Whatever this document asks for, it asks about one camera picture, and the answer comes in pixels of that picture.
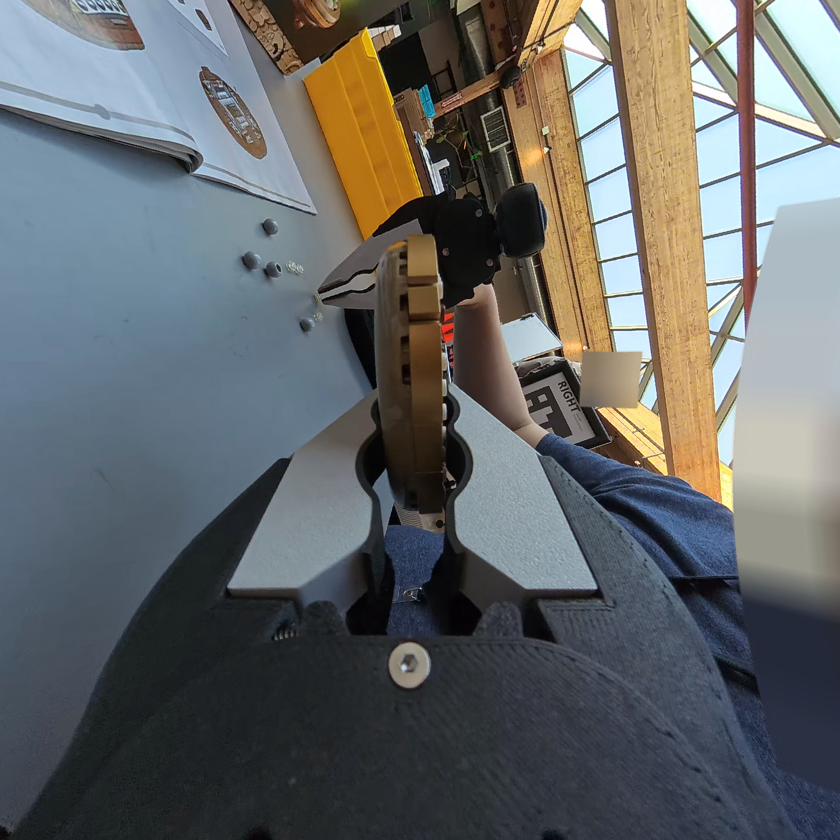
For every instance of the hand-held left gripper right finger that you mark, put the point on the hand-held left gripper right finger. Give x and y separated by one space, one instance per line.
525 525

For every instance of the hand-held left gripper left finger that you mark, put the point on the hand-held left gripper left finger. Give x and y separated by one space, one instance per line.
302 525

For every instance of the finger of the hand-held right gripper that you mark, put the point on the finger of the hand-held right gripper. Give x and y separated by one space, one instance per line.
387 253
354 298

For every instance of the gold round lego base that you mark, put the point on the gold round lego base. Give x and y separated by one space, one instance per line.
420 367

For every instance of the person's right forearm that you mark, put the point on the person's right forearm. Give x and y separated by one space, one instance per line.
479 367

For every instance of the black lego set box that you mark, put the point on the black lego set box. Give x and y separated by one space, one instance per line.
295 26

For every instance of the lego instruction booklet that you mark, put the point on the lego instruction booklet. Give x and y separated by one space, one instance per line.
131 79

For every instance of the black wrist rest pad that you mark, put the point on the black wrist rest pad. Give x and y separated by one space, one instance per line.
359 348

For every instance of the framed marker sign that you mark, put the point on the framed marker sign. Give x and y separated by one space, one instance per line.
558 407

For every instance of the yellow plastic bin stack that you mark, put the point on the yellow plastic bin stack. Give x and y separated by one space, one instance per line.
361 131

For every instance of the wooden roof beam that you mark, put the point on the wooden roof beam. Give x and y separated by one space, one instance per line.
656 197

